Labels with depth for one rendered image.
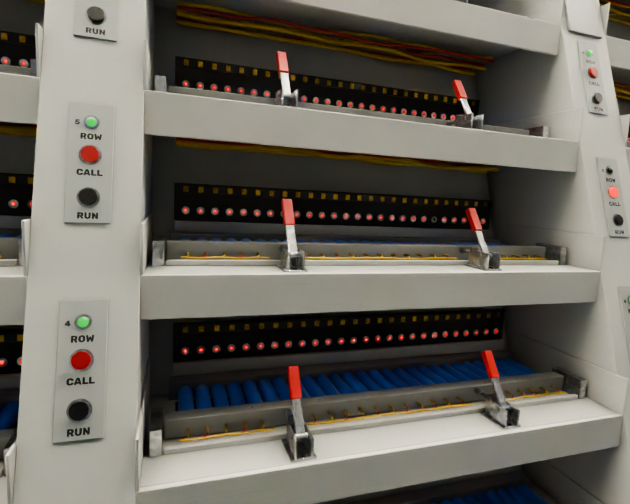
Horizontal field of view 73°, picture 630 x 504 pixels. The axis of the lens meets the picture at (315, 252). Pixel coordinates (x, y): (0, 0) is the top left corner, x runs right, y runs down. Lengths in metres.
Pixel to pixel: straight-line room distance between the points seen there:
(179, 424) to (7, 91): 0.37
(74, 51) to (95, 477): 0.41
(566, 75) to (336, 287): 0.51
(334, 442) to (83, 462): 0.25
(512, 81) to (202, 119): 0.59
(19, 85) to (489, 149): 0.56
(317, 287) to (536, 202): 0.46
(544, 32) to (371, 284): 0.51
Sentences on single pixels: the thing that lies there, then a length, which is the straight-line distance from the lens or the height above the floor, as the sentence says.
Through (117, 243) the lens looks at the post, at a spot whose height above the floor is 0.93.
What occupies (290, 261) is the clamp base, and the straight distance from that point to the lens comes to 0.50.
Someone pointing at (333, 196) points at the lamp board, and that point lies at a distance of 0.68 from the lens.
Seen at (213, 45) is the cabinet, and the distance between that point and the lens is 0.79.
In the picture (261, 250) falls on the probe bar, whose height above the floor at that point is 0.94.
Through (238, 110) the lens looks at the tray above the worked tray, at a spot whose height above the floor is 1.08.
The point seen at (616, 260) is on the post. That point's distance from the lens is 0.76.
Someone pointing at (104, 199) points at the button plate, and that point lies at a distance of 0.46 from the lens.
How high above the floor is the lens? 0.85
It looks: 10 degrees up
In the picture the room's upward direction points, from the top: 3 degrees counter-clockwise
